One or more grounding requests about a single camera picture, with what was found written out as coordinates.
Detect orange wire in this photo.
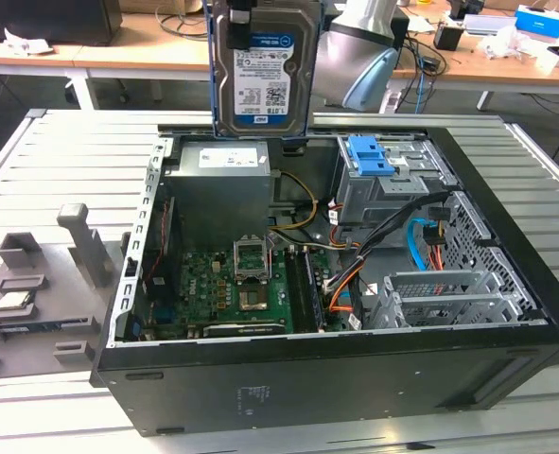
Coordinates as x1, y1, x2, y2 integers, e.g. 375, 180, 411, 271
328, 267, 365, 314

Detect silver CPU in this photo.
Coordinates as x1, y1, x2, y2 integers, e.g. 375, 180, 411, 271
0, 290, 37, 312

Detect black monitor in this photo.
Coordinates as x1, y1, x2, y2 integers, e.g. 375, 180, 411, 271
0, 0, 122, 46

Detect grey power supply unit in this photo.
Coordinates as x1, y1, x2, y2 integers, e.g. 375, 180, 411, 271
165, 140, 280, 237

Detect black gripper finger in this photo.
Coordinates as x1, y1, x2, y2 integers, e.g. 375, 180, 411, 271
225, 0, 253, 50

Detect silver disk bay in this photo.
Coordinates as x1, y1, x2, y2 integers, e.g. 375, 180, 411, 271
368, 269, 538, 330

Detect dark RAM stick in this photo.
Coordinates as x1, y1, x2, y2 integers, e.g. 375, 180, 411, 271
0, 321, 94, 333

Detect black RAM slot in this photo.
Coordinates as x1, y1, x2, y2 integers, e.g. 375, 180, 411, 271
305, 249, 328, 332
286, 249, 311, 332

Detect metal socket cover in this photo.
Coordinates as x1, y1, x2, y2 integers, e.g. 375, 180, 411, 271
231, 234, 273, 285

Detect CPU socket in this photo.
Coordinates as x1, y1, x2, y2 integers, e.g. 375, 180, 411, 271
236, 283, 271, 313

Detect black sleeved wire bundle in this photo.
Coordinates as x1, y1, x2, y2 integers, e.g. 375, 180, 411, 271
354, 191, 450, 259

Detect yellow wire bundle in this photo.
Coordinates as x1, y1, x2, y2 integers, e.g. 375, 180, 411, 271
269, 170, 319, 233

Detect light blue wire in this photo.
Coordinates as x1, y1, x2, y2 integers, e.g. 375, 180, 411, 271
404, 219, 431, 273

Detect black box on desk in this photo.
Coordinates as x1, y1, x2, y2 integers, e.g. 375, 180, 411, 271
391, 5, 411, 51

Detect hard disk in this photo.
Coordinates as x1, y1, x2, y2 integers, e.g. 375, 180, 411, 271
201, 0, 325, 141

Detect white papers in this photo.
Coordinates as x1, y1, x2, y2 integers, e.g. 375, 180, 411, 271
2, 27, 56, 57

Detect silver drive cage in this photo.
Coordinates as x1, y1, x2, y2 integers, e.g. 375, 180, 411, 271
330, 136, 458, 237

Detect wooden desk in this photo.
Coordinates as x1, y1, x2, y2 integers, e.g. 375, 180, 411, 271
0, 0, 559, 96

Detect grey parts rack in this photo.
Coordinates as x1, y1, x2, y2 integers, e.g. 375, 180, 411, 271
0, 202, 133, 379

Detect blue cardboard box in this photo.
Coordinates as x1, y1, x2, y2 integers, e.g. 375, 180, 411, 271
515, 4, 559, 37

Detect blue plastic drive latch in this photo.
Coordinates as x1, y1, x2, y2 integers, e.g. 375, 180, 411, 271
347, 135, 398, 177

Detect green motherboard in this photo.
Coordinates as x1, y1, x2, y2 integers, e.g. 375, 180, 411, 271
136, 245, 356, 340

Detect black open PC case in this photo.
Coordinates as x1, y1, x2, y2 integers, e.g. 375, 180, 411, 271
89, 123, 559, 439

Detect white plastic bag pile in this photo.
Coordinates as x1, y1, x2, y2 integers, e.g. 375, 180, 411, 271
477, 26, 559, 72

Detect blue hanging cable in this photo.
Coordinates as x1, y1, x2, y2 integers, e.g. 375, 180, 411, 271
413, 51, 428, 114

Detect black graphics card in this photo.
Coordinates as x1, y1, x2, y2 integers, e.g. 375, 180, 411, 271
201, 322, 285, 338

